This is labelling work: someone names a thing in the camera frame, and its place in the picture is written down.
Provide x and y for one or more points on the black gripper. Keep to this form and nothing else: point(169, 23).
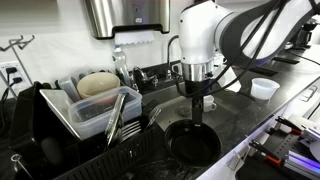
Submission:
point(196, 90)

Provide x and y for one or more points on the black bowl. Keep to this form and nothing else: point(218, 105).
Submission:
point(192, 145)

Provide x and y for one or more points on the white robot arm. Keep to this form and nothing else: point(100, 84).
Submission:
point(246, 39)

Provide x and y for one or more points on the white mug in sink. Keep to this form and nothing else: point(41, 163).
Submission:
point(208, 103)

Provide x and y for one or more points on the stainless steel sink basin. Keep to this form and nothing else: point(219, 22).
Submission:
point(175, 107)

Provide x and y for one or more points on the black knife on counter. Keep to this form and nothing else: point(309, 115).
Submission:
point(285, 60)

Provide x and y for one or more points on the beige ceramic bowl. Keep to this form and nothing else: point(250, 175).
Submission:
point(96, 83)

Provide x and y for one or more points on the translucent white plastic cup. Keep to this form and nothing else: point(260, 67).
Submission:
point(263, 88)

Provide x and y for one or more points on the metal forks in rack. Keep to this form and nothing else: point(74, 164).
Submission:
point(129, 130)

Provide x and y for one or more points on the metal tongs in rack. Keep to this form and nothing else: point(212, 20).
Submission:
point(114, 118)

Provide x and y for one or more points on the clear plastic water bottle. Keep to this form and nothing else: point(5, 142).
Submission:
point(119, 59)

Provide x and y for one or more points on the clear plastic food container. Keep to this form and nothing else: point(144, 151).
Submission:
point(91, 115)

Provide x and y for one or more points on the black coffee maker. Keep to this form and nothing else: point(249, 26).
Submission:
point(303, 36)

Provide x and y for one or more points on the steel paper towel dispenser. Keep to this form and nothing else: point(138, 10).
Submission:
point(108, 17)

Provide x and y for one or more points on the white cutting board tray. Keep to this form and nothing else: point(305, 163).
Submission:
point(59, 102)

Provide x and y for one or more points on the black dish drying rack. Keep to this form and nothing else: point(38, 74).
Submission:
point(41, 148)

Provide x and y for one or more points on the red handled tool lower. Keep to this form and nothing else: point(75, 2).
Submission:
point(268, 154)

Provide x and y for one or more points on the red handled tool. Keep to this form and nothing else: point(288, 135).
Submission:
point(287, 126)
point(268, 154)

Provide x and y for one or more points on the red handled tool upper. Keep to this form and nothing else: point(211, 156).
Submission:
point(287, 126)

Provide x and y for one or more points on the white wall power outlet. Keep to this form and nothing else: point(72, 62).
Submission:
point(9, 78)

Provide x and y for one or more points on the metal wire hook stand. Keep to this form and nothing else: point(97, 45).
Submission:
point(13, 44)

